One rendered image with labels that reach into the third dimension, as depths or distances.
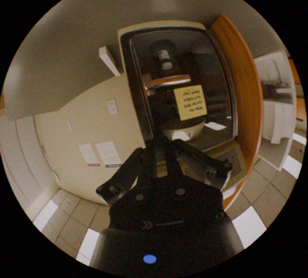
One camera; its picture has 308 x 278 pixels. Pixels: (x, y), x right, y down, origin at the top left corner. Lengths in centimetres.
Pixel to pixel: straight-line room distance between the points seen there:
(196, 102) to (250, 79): 22
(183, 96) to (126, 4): 31
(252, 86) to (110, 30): 49
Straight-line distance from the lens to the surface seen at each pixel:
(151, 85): 16
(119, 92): 71
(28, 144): 286
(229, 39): 41
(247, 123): 39
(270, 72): 127
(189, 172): 26
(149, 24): 36
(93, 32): 37
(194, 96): 23
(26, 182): 291
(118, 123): 72
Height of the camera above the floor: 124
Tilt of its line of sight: 11 degrees up
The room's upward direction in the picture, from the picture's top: 166 degrees clockwise
